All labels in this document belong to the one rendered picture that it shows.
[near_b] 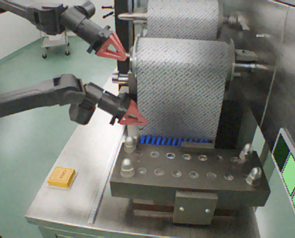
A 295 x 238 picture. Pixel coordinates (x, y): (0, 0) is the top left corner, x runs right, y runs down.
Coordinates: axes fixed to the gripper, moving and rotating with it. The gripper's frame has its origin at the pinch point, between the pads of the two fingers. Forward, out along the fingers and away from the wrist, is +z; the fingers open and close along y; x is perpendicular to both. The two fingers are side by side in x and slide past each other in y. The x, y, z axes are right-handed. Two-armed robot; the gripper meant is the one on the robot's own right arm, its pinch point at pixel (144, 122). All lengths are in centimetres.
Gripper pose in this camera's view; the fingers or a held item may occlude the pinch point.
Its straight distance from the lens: 72.2
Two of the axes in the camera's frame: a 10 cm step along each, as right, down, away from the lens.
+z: 8.6, 4.7, 1.7
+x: 4.9, -7.1, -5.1
